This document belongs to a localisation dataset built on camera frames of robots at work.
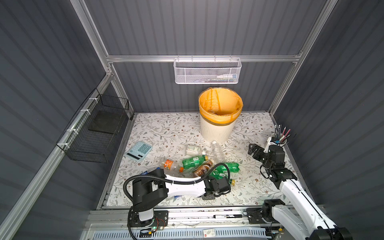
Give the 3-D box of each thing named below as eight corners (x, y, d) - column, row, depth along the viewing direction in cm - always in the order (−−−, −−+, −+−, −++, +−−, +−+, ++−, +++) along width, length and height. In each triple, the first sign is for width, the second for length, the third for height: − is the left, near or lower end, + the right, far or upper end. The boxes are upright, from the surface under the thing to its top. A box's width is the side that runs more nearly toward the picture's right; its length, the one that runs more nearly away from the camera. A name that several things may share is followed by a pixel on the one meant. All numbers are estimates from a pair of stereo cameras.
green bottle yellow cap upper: (183, 169, 91) (182, 165, 88) (181, 161, 95) (181, 157, 91) (208, 164, 94) (208, 160, 90) (206, 156, 97) (206, 152, 93)
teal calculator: (126, 155, 99) (124, 153, 96) (137, 141, 106) (136, 139, 103) (142, 162, 95) (141, 160, 93) (152, 147, 102) (151, 145, 100)
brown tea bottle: (199, 179, 87) (199, 177, 84) (194, 174, 89) (194, 171, 86) (215, 165, 92) (216, 162, 89) (210, 160, 95) (210, 157, 91)
